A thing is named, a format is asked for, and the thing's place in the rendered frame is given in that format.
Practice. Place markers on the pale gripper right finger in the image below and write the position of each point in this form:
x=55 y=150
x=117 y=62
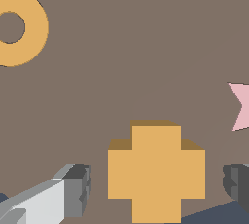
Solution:
x=238 y=182

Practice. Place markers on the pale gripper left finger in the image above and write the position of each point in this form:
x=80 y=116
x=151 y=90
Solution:
x=48 y=198

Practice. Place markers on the pink star block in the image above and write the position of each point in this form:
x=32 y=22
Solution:
x=242 y=107

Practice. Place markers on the orange cross block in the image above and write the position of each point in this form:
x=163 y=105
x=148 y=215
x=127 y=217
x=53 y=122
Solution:
x=156 y=172

